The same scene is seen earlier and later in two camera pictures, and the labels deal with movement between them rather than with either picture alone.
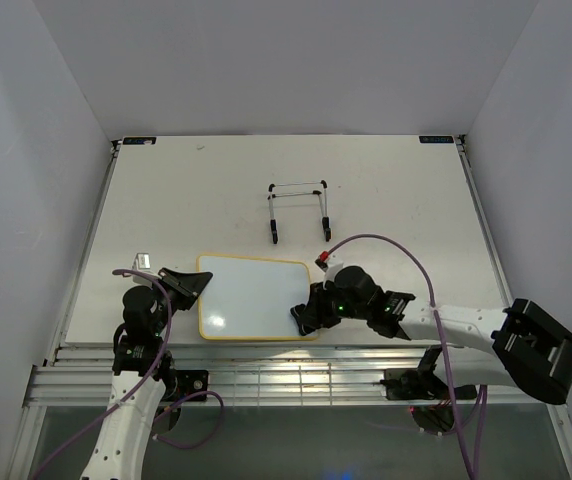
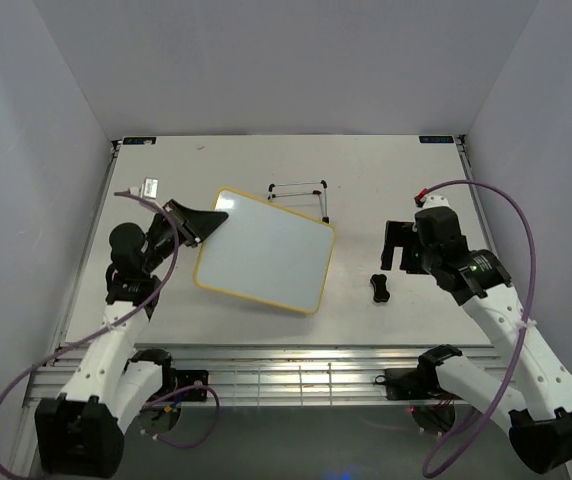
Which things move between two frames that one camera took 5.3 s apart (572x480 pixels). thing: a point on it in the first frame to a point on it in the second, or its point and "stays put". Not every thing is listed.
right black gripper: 316,313 to 399,234
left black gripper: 191,283 to 195,224
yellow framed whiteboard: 251,298 to 266,252
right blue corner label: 436,139 stays put
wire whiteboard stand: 325,219 stays put
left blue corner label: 139,140 stays put
